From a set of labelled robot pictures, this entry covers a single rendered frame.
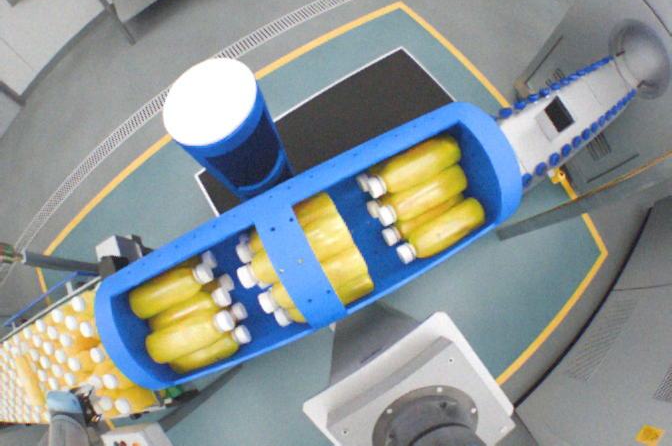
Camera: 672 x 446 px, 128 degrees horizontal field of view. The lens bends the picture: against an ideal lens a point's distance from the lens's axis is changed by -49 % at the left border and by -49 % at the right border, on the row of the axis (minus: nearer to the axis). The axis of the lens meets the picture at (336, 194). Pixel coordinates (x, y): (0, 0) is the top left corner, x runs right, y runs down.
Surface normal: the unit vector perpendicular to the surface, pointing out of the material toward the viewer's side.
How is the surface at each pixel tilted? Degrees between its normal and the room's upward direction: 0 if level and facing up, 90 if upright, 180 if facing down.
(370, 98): 0
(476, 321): 0
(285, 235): 10
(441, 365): 1
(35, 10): 90
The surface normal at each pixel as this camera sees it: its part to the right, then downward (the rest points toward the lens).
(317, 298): 0.26, 0.30
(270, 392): -0.01, -0.25
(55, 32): 0.59, 0.78
